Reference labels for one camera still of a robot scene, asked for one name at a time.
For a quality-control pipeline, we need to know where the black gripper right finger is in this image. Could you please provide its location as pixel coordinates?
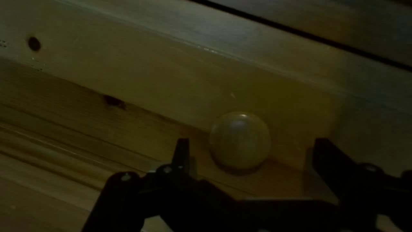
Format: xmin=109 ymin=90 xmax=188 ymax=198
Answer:
xmin=311 ymin=136 xmax=412 ymax=232

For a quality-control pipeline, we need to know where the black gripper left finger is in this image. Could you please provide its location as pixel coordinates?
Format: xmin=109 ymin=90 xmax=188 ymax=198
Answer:
xmin=81 ymin=136 xmax=234 ymax=232

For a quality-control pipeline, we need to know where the round wooden drawer knob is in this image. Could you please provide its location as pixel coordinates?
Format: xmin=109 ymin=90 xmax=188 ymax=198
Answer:
xmin=208 ymin=110 xmax=273 ymax=171

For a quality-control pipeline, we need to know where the wooden drawer with knob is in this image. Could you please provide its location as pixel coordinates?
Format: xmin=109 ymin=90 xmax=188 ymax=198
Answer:
xmin=0 ymin=0 xmax=412 ymax=232

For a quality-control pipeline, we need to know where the wooden dresser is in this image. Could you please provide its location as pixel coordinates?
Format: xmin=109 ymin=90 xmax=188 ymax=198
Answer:
xmin=209 ymin=0 xmax=412 ymax=67

